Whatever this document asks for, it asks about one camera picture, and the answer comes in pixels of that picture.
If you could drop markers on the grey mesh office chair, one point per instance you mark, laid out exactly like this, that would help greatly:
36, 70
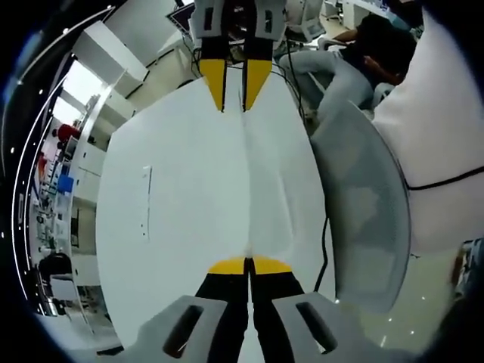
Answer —
363, 211

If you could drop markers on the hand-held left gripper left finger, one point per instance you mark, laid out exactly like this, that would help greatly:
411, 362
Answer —
223, 310

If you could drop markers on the blue bin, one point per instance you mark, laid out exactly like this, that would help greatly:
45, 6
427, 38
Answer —
65, 184

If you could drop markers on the white counter with cabinets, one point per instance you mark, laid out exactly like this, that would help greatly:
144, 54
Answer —
90, 162

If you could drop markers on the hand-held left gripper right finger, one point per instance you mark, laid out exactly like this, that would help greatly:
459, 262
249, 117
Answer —
276, 310

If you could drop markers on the person in white shirt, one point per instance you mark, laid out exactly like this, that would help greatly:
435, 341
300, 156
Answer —
435, 132

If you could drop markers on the clear food packaging bag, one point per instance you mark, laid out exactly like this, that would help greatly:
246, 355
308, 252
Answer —
268, 196

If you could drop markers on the white square column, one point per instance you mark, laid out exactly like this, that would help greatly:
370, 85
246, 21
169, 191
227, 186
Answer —
109, 53

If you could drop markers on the black office chair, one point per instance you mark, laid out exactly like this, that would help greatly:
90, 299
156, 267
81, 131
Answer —
54, 268

